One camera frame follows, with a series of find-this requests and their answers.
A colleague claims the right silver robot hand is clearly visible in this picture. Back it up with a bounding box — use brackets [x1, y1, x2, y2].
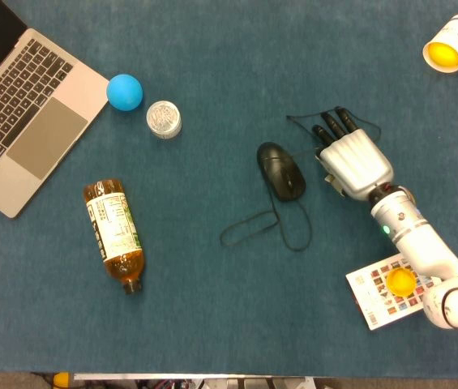
[311, 105, 395, 202]

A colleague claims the black computer mouse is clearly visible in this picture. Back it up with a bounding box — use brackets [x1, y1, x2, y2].
[256, 142, 307, 203]

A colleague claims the yellow ball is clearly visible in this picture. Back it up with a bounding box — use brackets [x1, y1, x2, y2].
[386, 267, 417, 298]

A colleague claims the blue table cloth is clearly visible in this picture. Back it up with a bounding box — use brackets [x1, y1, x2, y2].
[0, 0, 458, 376]

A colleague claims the white picture card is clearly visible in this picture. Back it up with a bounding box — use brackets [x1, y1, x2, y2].
[345, 253, 436, 331]

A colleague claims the white paper cup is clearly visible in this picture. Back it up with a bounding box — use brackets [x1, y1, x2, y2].
[422, 14, 458, 75]

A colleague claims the clear jar of clips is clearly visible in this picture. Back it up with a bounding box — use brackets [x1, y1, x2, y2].
[145, 100, 183, 140]

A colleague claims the blue ball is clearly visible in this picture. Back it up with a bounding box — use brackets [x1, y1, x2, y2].
[105, 74, 144, 112]

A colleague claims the amber tea bottle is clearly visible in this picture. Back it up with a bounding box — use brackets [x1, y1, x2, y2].
[83, 178, 148, 295]

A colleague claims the silver laptop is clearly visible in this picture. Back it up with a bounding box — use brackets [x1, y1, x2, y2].
[0, 0, 110, 220]

